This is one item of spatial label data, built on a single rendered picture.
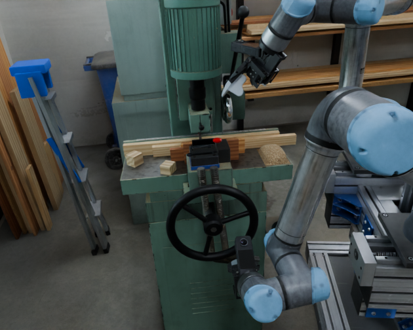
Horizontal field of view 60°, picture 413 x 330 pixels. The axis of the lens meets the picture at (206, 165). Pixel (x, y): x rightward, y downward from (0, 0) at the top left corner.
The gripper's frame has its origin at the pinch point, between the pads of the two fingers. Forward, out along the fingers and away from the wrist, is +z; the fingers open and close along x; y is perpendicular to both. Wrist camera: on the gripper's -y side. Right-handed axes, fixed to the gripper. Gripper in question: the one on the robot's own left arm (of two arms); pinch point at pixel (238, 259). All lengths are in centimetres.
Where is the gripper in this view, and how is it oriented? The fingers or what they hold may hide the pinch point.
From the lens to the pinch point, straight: 114.8
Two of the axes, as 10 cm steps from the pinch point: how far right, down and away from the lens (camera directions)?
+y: 1.0, 9.9, -0.4
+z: -0.7, 0.4, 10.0
